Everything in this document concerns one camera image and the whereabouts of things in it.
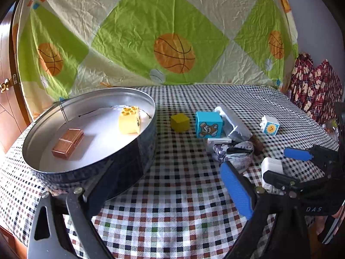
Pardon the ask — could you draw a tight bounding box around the copper lighter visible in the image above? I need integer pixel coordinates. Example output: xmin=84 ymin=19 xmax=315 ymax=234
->
xmin=51 ymin=129 xmax=85 ymax=158

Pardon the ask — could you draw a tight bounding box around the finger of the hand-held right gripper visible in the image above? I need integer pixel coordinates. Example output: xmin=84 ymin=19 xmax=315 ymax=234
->
xmin=284 ymin=145 xmax=339 ymax=169
xmin=263 ymin=171 xmax=328 ymax=199

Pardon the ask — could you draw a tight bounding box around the basketball printed sheet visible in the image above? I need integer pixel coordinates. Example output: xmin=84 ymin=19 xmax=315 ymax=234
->
xmin=12 ymin=0 xmax=300 ymax=111

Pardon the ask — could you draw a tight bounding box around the silver power bank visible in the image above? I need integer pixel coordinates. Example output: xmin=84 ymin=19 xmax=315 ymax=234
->
xmin=214 ymin=105 xmax=252 ymax=142

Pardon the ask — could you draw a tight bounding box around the white charger adapter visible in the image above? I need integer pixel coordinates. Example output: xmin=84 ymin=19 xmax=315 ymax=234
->
xmin=261 ymin=157 xmax=284 ymax=191

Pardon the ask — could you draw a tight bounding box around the checkered tablecloth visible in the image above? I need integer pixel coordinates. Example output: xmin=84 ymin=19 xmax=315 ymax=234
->
xmin=0 ymin=84 xmax=340 ymax=259

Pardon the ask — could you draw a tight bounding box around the yellow cube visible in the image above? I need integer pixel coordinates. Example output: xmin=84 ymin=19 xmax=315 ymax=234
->
xmin=170 ymin=113 xmax=190 ymax=133

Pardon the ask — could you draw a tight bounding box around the pale yellow toy block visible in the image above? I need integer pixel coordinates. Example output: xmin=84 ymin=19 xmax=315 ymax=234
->
xmin=119 ymin=106 xmax=141 ymax=134

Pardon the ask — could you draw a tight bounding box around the red plaid bear cloth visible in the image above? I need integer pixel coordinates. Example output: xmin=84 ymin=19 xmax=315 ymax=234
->
xmin=290 ymin=52 xmax=343 ymax=126

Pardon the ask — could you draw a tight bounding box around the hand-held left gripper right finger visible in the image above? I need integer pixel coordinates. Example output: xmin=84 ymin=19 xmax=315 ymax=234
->
xmin=220 ymin=160 xmax=310 ymax=259

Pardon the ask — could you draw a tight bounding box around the blue bear toy block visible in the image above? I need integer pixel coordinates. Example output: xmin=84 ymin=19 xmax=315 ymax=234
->
xmin=195 ymin=111 xmax=224 ymax=139

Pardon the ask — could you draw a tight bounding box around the wooden door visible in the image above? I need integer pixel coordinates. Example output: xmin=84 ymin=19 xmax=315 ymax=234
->
xmin=0 ymin=1 xmax=33 ymax=154

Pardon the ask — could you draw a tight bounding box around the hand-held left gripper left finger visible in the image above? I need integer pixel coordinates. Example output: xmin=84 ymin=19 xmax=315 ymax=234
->
xmin=27 ymin=159 xmax=116 ymax=259

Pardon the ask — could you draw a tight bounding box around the brass door handle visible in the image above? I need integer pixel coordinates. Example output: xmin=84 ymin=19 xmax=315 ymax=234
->
xmin=0 ymin=77 xmax=18 ymax=93

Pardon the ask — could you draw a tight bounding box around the patterned hair scrunchie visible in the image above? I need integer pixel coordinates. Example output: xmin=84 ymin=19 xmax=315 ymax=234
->
xmin=212 ymin=141 xmax=254 ymax=172

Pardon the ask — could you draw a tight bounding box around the white sun toy block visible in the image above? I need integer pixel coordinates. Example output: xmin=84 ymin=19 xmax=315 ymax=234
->
xmin=260 ymin=115 xmax=280 ymax=135

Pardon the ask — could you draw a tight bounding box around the round metal tin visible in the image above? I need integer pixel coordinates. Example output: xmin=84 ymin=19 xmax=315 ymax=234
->
xmin=22 ymin=87 xmax=157 ymax=201

